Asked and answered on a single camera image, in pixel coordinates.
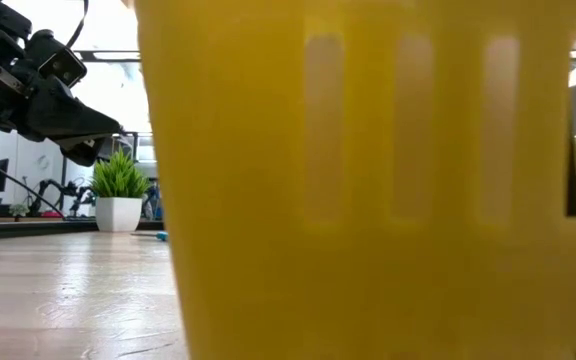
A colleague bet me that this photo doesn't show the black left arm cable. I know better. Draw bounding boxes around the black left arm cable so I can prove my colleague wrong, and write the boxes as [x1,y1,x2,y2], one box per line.
[65,0,91,50]

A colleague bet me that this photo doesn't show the potted green plant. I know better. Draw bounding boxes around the potted green plant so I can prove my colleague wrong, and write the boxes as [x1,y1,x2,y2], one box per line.
[89,148,152,234]

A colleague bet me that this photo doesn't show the blue handled scissors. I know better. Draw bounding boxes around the blue handled scissors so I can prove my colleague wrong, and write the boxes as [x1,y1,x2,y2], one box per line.
[130,230,170,243]

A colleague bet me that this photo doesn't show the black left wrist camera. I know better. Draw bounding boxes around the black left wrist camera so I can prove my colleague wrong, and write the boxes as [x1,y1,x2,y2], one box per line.
[26,28,88,89]

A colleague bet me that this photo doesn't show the yellow plastic basket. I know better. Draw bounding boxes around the yellow plastic basket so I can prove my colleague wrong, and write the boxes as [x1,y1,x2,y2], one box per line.
[132,0,576,360]

